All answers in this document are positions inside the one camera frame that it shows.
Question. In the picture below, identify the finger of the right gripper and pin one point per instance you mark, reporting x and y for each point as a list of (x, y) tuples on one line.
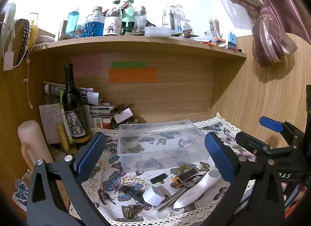
[(273, 123), (251, 144)]

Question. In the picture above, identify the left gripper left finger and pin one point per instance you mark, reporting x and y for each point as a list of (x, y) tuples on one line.
[(45, 205)]

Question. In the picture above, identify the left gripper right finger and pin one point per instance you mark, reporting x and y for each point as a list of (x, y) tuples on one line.
[(255, 195)]

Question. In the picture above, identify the white handheld massager device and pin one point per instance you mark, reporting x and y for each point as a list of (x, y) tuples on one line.
[(194, 193)]

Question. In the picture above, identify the dark cylindrical tube gold caps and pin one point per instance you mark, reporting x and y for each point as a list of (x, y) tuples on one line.
[(185, 176)]

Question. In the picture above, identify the black usb dongle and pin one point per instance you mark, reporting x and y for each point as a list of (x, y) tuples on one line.
[(159, 179)]

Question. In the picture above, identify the white tape roll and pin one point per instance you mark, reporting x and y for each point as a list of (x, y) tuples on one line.
[(153, 196)]

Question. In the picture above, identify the black round knob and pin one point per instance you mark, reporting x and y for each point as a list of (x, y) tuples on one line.
[(137, 195)]

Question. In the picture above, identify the cream pillar mug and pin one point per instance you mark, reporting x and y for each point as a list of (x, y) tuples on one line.
[(33, 145)]

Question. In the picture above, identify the clear plastic storage box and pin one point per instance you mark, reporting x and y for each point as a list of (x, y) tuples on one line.
[(154, 146)]

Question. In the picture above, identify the silver metal pen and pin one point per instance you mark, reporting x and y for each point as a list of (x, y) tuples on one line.
[(171, 200)]

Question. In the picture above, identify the butterfly print tablecloth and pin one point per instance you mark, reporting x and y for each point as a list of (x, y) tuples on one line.
[(103, 188)]

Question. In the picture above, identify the white note paper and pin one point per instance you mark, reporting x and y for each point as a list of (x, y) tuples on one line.
[(51, 116)]

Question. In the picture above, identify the blue small box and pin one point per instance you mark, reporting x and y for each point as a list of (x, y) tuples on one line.
[(232, 42)]

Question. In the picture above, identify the stack of books and papers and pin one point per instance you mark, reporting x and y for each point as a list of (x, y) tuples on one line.
[(99, 113)]

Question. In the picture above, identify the dark wine bottle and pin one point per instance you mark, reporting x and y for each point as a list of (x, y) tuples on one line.
[(74, 110)]

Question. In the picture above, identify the pink tied curtain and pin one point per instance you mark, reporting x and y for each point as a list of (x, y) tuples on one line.
[(273, 21)]

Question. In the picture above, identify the small white box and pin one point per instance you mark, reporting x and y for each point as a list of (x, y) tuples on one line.
[(125, 114)]

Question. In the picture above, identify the orange sticky note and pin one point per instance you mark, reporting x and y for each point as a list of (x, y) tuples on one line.
[(133, 75)]

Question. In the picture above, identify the pink sticky note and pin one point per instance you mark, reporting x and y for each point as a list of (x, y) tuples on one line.
[(87, 66)]

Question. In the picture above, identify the wooden shelf board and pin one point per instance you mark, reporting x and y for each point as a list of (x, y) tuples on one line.
[(135, 44)]

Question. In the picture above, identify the white rectangular case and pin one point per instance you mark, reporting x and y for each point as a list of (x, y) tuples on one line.
[(157, 32)]

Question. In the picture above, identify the green sticky note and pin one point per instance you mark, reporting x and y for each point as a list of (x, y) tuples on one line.
[(128, 64)]

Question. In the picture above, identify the green spray bottle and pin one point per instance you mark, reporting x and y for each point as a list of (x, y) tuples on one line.
[(127, 16)]

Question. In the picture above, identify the blue glass bottle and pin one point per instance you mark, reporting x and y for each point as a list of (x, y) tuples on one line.
[(94, 23)]

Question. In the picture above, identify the white label sake bottle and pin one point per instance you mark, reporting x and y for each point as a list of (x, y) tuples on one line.
[(113, 20)]

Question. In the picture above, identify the light blue tall bottle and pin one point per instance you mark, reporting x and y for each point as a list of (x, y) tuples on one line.
[(72, 21)]

